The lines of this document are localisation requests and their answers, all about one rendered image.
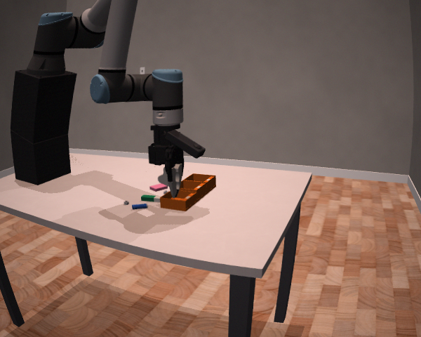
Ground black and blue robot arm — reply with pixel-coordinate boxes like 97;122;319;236
27;0;206;159

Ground green and white eraser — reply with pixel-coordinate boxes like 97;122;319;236
141;194;162;202

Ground orange three-compartment bin rack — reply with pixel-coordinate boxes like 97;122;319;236
160;173;216;211

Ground blue aa battery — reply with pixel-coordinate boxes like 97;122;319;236
132;204;148;209

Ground pink block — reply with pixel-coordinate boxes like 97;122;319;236
149;184;168;192

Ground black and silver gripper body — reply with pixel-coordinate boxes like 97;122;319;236
148;124;184;166

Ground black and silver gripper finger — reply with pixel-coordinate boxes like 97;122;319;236
174;155;184;197
158;154;177;199

